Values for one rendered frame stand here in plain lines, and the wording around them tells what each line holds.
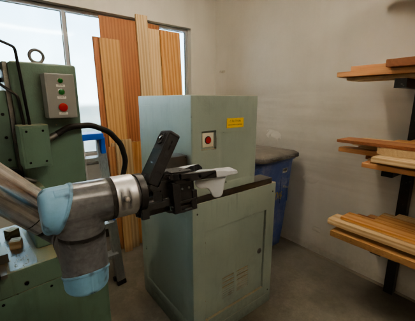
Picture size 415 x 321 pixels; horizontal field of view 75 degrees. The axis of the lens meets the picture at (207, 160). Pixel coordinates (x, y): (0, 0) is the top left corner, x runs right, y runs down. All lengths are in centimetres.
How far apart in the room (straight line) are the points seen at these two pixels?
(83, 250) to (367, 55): 221
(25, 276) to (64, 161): 44
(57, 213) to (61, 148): 79
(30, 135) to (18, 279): 51
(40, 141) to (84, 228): 69
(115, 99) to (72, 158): 146
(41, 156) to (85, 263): 69
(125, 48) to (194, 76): 86
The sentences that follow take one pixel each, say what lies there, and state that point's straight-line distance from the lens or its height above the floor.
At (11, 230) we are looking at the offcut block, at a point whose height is 84.
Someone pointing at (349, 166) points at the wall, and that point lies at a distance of 242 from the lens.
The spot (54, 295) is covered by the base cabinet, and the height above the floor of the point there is 64.
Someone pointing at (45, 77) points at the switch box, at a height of 146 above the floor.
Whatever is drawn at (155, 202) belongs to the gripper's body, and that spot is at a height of 120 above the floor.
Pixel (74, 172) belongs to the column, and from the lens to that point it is 127.
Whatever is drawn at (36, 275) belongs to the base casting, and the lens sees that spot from 125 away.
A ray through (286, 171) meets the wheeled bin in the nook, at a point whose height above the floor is 77.
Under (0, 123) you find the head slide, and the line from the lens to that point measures 123.
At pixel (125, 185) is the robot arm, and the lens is 49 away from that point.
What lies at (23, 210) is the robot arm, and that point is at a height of 119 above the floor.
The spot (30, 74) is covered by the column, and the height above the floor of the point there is 148.
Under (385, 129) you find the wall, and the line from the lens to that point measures 229.
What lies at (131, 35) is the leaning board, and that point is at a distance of 286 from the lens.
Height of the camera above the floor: 139
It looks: 13 degrees down
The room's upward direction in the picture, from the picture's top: straight up
